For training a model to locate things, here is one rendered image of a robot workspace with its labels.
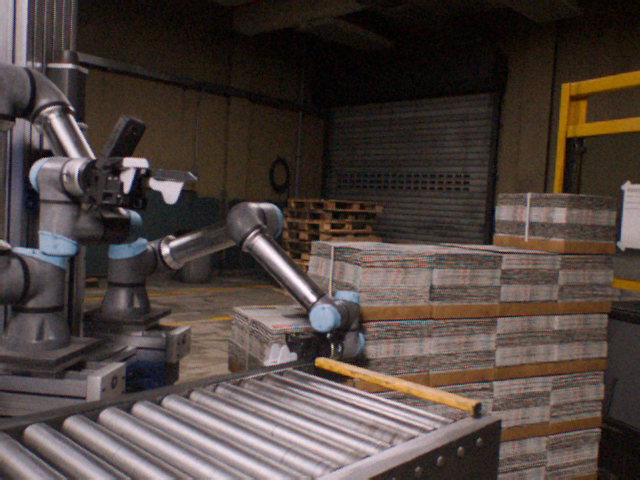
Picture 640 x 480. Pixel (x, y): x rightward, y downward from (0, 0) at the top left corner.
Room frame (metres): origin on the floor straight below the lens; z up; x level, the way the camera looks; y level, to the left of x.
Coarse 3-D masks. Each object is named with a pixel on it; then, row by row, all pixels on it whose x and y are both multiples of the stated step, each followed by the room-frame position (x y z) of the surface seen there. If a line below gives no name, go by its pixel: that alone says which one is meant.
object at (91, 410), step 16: (256, 368) 1.43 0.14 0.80; (272, 368) 1.44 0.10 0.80; (288, 368) 1.45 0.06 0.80; (304, 368) 1.49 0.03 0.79; (176, 384) 1.27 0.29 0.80; (192, 384) 1.28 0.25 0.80; (208, 384) 1.29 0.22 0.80; (96, 400) 1.15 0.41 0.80; (112, 400) 1.15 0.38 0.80; (128, 400) 1.16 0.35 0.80; (160, 400) 1.19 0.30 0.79; (16, 416) 1.04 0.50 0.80; (32, 416) 1.05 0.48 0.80; (48, 416) 1.05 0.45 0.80; (64, 416) 1.06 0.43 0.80; (96, 416) 1.10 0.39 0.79; (16, 432) 1.00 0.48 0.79
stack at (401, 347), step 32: (256, 320) 1.90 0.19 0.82; (288, 320) 1.92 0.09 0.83; (384, 320) 2.00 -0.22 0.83; (416, 320) 2.03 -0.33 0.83; (448, 320) 2.09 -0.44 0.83; (480, 320) 2.15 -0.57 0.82; (512, 320) 2.22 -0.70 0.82; (544, 320) 2.29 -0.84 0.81; (256, 352) 1.90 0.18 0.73; (384, 352) 1.97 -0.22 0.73; (416, 352) 2.03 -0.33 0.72; (448, 352) 2.09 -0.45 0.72; (480, 352) 2.16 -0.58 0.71; (512, 352) 2.22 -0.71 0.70; (544, 352) 2.30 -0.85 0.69; (480, 384) 2.15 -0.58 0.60; (512, 384) 2.22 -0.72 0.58; (544, 384) 2.30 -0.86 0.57; (448, 416) 2.09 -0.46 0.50; (512, 416) 2.23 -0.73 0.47; (544, 416) 2.30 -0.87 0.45; (512, 448) 2.24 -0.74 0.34; (544, 448) 2.31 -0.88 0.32
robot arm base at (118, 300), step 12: (108, 288) 1.93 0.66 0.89; (120, 288) 1.91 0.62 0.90; (132, 288) 1.92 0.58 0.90; (144, 288) 1.96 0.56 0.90; (108, 300) 1.91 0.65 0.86; (120, 300) 1.90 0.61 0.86; (132, 300) 1.92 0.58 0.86; (144, 300) 1.95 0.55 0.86; (108, 312) 1.90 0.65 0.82; (120, 312) 1.89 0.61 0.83; (132, 312) 1.90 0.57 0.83; (144, 312) 1.94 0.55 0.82
